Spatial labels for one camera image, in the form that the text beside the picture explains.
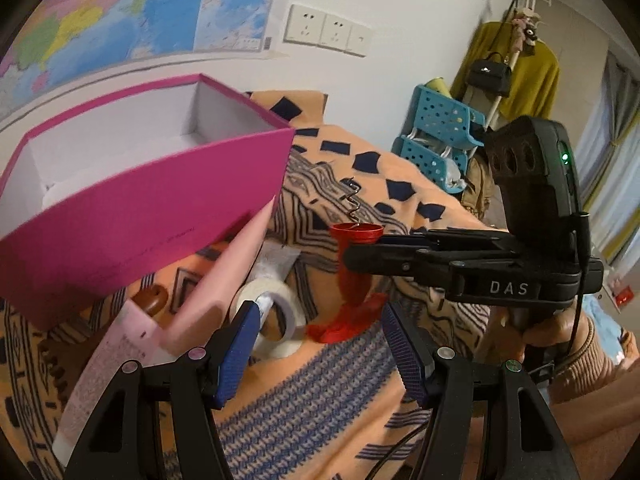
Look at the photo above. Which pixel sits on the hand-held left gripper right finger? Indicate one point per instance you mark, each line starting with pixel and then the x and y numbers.
pixel 402 355

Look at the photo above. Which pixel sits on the orange patterned blanket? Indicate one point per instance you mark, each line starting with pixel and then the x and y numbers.
pixel 310 390

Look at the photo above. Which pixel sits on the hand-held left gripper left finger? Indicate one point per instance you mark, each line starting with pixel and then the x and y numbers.
pixel 240 355

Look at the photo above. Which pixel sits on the blue perforated plastic basket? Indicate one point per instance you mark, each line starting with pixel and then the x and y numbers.
pixel 442 117
pixel 425 157

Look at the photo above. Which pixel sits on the person's right hand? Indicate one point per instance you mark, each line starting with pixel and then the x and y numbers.
pixel 550 332

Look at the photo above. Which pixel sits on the white tape roll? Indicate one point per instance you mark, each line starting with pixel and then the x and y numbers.
pixel 280 347

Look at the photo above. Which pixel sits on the yellow-green bottle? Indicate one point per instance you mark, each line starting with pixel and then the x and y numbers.
pixel 437 85

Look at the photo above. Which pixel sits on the pale window curtain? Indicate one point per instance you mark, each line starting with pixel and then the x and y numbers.
pixel 615 160

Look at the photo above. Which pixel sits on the mostly blue wall map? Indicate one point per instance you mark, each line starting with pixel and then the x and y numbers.
pixel 235 5

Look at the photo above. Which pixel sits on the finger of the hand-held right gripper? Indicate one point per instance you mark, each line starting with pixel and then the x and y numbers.
pixel 390 259
pixel 450 239

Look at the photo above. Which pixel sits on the mustard yellow sweater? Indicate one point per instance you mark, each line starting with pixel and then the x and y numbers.
pixel 535 80

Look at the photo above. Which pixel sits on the brown wooden object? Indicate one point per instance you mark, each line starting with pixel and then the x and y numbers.
pixel 150 300

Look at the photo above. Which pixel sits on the pink tube with white cap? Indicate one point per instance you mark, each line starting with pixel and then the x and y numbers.
pixel 220 285

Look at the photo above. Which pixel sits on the red corkscrew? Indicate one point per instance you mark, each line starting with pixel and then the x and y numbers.
pixel 355 290

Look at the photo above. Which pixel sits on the magenta cardboard box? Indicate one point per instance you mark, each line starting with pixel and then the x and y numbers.
pixel 125 220

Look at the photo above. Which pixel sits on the colourful wall map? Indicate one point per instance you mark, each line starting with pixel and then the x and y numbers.
pixel 125 15

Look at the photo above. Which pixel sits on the black handbag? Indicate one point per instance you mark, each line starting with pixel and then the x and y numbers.
pixel 487 75

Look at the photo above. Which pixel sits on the white coat rack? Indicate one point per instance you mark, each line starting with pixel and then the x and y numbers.
pixel 492 110

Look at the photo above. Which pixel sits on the white plastic packet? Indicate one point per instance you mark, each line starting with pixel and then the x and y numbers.
pixel 275 260

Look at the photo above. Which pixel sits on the person's right forearm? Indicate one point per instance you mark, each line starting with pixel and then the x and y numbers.
pixel 595 370

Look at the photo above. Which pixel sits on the brown bag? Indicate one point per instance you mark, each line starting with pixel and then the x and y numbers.
pixel 475 185

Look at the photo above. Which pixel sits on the small red object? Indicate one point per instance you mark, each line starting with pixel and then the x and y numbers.
pixel 622 297

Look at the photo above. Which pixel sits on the small plush pendant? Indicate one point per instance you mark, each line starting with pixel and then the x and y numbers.
pixel 527 27

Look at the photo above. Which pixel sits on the pink hand cream tube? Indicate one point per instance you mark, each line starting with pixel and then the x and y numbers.
pixel 110 375

